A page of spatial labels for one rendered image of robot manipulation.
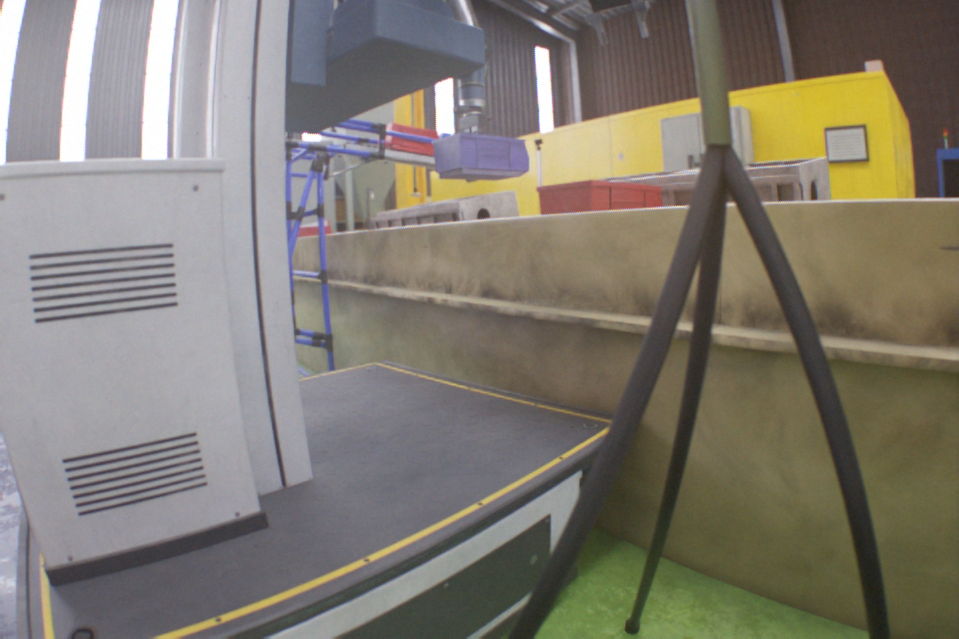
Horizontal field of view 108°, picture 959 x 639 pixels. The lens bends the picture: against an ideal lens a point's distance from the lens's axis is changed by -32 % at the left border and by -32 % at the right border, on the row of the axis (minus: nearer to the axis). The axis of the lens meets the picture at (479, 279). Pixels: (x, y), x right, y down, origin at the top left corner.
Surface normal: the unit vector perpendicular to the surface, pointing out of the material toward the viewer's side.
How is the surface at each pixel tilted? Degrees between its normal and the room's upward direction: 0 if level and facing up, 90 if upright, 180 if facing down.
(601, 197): 92
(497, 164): 92
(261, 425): 90
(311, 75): 90
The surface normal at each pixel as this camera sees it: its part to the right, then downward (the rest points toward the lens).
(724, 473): -0.80, 0.08
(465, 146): 0.60, 0.07
